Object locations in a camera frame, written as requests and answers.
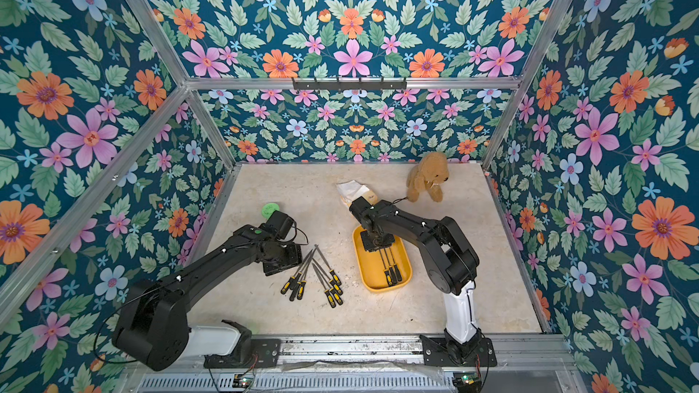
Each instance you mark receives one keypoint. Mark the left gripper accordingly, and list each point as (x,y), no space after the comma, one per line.
(295,260)

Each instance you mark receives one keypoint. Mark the file tool seven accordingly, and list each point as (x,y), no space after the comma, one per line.
(330,278)

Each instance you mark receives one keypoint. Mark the file tool one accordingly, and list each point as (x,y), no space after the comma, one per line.
(395,268)

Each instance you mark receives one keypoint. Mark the yellow plastic storage box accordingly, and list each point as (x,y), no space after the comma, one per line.
(381,270)

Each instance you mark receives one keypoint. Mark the file tool two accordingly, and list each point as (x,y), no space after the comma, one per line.
(388,258)

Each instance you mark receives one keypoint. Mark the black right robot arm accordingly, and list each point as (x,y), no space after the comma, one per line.
(449,258)

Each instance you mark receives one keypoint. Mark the file tool five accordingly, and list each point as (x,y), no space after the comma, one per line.
(303,278)

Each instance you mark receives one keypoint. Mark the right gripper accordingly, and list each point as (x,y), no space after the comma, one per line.
(377,238)

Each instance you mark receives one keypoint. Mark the file tool six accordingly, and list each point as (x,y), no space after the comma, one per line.
(334,277)

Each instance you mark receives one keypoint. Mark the file tool four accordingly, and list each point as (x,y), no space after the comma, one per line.
(290,287)

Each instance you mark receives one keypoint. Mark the file tool three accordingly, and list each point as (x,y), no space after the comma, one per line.
(386,268)

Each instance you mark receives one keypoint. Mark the file tool nine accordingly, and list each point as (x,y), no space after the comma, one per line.
(327,288)

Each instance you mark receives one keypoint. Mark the file tool eight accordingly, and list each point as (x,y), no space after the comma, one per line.
(339,300)

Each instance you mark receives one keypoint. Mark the perforated metal vent strip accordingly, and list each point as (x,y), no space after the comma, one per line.
(298,382)

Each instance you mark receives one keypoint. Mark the tissue pack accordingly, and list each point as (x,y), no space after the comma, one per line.
(352,190)

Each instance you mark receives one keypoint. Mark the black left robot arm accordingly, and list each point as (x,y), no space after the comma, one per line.
(152,325)

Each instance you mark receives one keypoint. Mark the brown plush teddy bear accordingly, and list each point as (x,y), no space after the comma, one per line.
(428,177)

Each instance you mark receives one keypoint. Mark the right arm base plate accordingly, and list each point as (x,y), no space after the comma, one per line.
(447,352)

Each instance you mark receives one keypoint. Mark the green round lid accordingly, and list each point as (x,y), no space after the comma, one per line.
(269,209)

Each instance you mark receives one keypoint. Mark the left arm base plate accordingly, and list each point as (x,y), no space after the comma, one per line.
(263,353)

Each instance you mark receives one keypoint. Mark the black hook rail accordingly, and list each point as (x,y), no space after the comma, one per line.
(342,84)

